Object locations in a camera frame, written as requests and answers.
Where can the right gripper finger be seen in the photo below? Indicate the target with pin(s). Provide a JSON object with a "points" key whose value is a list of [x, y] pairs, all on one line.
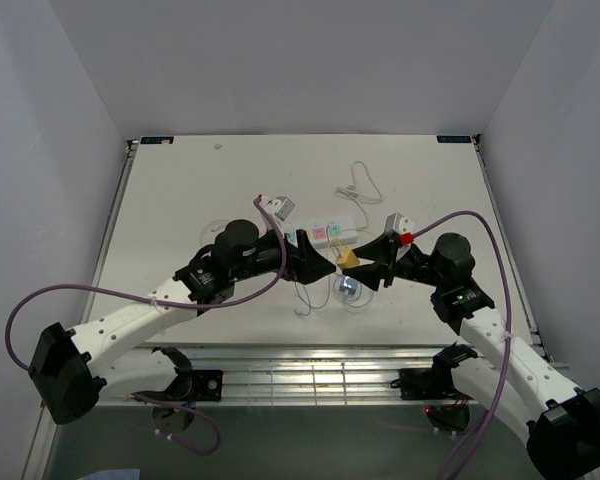
{"points": [[380, 250], [370, 275]]}

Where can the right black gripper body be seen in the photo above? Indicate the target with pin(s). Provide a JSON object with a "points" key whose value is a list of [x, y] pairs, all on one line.
{"points": [[412, 266]]}

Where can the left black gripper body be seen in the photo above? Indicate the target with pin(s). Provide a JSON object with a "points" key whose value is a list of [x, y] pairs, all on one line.
{"points": [[269, 254]]}

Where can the yellow charger plug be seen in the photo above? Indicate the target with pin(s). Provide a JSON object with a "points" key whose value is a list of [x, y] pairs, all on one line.
{"points": [[346, 259]]}

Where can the white colourful power strip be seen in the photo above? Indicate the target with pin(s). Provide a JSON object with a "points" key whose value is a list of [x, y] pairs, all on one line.
{"points": [[324, 232]]}

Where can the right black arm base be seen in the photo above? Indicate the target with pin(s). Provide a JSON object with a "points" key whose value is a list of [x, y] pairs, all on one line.
{"points": [[434, 382]]}

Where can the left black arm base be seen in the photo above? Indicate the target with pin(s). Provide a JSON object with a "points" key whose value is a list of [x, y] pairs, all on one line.
{"points": [[190, 384]]}

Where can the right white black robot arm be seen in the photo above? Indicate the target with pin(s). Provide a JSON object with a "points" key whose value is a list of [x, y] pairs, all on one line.
{"points": [[557, 420]]}

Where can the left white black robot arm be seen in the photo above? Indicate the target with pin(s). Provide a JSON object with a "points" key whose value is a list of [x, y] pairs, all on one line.
{"points": [[71, 367]]}

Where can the blue charger plug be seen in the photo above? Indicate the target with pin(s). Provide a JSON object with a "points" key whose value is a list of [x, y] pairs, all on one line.
{"points": [[348, 287]]}

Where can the right blue corner label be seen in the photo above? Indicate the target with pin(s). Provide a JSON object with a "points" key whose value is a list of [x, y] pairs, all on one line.
{"points": [[454, 139]]}

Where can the blue corner label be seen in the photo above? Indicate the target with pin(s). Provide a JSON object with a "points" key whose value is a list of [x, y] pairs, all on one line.
{"points": [[454, 139], [156, 140]]}

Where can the left blue corner label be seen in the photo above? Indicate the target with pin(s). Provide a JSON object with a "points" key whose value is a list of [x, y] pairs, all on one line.
{"points": [[156, 140]]}

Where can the blue cloth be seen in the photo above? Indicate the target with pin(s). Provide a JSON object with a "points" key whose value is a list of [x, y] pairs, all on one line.
{"points": [[115, 474]]}

